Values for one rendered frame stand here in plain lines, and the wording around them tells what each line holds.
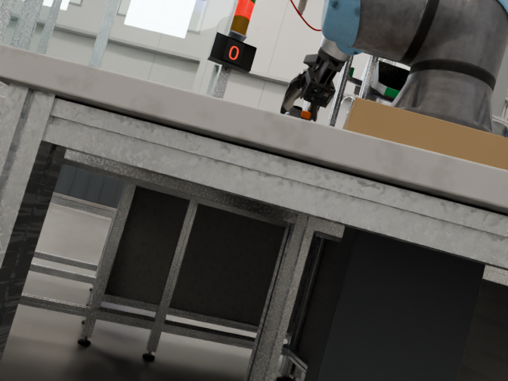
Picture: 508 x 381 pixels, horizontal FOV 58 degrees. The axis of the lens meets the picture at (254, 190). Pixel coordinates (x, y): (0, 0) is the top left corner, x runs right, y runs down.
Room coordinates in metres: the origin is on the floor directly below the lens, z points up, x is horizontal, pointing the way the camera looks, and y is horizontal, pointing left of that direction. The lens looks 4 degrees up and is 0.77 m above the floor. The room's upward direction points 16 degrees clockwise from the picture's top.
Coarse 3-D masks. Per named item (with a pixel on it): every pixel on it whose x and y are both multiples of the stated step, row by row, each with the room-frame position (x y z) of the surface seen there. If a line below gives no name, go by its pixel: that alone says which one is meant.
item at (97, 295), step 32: (128, 192) 2.20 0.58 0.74; (160, 192) 2.56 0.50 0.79; (128, 224) 2.57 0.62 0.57; (160, 224) 2.62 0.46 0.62; (224, 224) 2.72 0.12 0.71; (256, 224) 2.78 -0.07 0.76; (128, 256) 2.58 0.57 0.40; (160, 256) 2.63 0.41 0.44; (192, 256) 2.68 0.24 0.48; (224, 256) 2.74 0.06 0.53; (256, 256) 2.79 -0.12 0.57; (96, 288) 2.20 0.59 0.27; (128, 288) 2.60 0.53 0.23; (160, 288) 2.65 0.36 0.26; (192, 288) 2.70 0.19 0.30; (224, 288) 2.75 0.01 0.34; (256, 288) 2.81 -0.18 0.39; (224, 320) 2.72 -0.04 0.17; (256, 320) 2.83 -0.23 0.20
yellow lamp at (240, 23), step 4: (236, 16) 1.25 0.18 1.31; (240, 16) 1.24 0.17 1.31; (232, 20) 1.25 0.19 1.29; (236, 20) 1.24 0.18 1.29; (240, 20) 1.24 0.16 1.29; (244, 20) 1.24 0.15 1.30; (248, 20) 1.25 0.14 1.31; (232, 24) 1.25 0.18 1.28; (236, 24) 1.24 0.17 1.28; (240, 24) 1.24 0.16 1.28; (244, 24) 1.24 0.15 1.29; (248, 24) 1.26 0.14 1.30; (232, 28) 1.25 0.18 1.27; (236, 28) 1.24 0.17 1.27; (240, 28) 1.24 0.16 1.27; (244, 28) 1.25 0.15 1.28; (248, 28) 1.27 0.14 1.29; (228, 32) 1.26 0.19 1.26; (240, 32) 1.24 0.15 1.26; (244, 32) 1.25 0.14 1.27
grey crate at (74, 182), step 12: (60, 168) 2.77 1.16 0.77; (72, 168) 2.79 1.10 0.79; (60, 180) 2.78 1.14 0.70; (72, 180) 2.79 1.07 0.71; (84, 180) 2.81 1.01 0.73; (96, 180) 2.83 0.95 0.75; (108, 180) 2.85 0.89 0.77; (60, 192) 2.78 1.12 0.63; (72, 192) 2.80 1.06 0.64; (84, 192) 2.81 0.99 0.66; (96, 192) 2.84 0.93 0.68; (108, 192) 2.86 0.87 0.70; (120, 192) 2.88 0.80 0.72; (108, 204) 2.87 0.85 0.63
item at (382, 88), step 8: (384, 64) 1.43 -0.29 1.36; (376, 72) 1.31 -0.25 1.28; (384, 72) 1.44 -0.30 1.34; (392, 72) 1.44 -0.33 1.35; (400, 72) 1.44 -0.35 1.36; (408, 72) 1.41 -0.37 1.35; (376, 80) 1.29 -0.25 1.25; (384, 80) 1.45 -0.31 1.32; (392, 80) 1.45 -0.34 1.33; (400, 80) 1.45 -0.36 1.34; (376, 88) 1.27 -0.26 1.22; (384, 88) 1.21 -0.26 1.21; (392, 88) 1.19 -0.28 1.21; (400, 88) 1.44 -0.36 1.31; (392, 96) 1.20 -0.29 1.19
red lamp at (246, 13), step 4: (240, 0) 1.25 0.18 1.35; (244, 0) 1.24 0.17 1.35; (248, 0) 1.24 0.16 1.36; (240, 4) 1.24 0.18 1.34; (244, 4) 1.24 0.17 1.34; (248, 4) 1.24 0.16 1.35; (252, 4) 1.25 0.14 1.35; (236, 8) 1.25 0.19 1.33; (240, 8) 1.24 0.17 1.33; (244, 8) 1.24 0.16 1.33; (248, 8) 1.24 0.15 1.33; (252, 8) 1.26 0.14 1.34; (236, 12) 1.25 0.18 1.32; (240, 12) 1.24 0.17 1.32; (244, 12) 1.24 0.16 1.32; (248, 12) 1.25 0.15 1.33; (252, 12) 1.27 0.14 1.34; (244, 16) 1.24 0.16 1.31; (248, 16) 1.25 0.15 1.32
